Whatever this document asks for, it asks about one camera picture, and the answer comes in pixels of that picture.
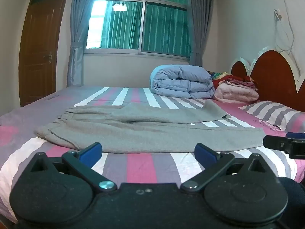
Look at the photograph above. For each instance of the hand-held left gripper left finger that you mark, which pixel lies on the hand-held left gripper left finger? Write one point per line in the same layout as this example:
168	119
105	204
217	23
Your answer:
90	155

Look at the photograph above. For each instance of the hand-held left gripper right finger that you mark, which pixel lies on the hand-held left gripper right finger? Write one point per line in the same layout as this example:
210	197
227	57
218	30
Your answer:
206	156

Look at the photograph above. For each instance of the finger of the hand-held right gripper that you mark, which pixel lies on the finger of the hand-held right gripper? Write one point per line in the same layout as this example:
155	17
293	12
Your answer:
296	135
278	144

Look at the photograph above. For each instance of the grey pants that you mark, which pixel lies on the grey pants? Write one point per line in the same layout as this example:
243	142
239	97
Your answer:
143	133

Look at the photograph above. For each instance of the striped pillow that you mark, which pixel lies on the striped pillow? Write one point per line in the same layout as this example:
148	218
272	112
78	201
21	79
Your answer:
274	114

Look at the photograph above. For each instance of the striped bed sheet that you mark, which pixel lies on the striped bed sheet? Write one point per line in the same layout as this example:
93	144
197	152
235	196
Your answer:
140	163

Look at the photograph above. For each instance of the wooden headboard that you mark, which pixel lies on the wooden headboard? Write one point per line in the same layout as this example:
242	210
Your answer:
274	76

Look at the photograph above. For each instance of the folded pink blanket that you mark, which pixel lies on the folded pink blanket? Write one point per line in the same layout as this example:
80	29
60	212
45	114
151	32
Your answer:
236	94

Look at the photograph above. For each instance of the folded blue duvet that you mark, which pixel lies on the folded blue duvet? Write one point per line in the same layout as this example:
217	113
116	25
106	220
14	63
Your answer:
181	83

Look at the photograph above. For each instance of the folded red patterned blanket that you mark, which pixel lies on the folded red patterned blanket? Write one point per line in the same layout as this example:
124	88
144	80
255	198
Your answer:
228	78

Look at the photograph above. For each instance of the brown wooden door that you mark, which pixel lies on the brown wooden door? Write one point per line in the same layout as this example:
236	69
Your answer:
40	52

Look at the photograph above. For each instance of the grey curtain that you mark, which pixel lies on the grey curtain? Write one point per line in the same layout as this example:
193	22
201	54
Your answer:
79	28
199	28

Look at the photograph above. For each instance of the window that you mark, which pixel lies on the window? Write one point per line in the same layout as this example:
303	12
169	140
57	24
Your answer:
147	26

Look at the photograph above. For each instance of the wall socket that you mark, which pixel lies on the wall socket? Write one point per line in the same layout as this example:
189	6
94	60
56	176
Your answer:
277	14

